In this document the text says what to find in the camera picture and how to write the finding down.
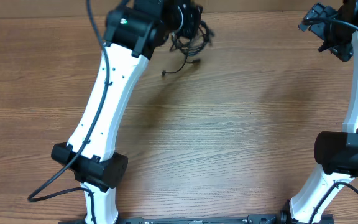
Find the black USB cable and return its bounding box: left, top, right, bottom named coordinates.
left=161, top=19, right=214, bottom=77

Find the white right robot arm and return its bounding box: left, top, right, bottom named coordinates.
left=276, top=0, right=358, bottom=223

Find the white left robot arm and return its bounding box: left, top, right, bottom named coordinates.
left=51, top=1, right=203, bottom=223

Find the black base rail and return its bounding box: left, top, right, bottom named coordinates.
left=57, top=213, right=335, bottom=224

